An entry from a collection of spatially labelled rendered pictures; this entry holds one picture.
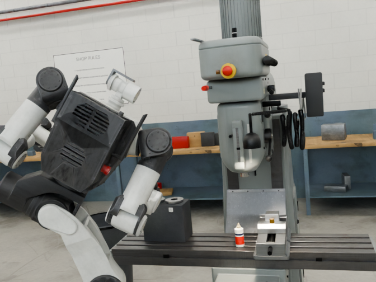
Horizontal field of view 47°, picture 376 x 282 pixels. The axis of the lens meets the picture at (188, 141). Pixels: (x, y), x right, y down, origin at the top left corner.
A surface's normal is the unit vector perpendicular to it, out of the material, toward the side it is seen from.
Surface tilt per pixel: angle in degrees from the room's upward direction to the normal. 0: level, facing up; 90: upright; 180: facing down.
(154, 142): 68
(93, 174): 97
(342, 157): 90
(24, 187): 90
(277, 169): 90
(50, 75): 75
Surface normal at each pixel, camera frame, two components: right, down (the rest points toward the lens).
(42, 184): 0.11, 0.11
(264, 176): -0.26, 0.15
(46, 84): 0.18, -0.16
